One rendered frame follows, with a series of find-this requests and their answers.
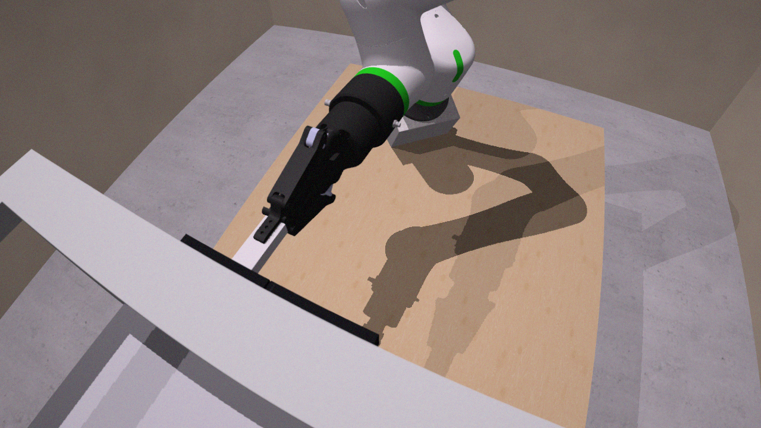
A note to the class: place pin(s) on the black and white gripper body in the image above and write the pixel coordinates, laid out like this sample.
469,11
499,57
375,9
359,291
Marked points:
352,131

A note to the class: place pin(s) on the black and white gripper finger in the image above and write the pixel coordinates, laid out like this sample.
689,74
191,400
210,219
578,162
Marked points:
294,184
318,198

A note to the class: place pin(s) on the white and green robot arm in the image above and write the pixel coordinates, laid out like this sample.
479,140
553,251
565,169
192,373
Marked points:
400,42

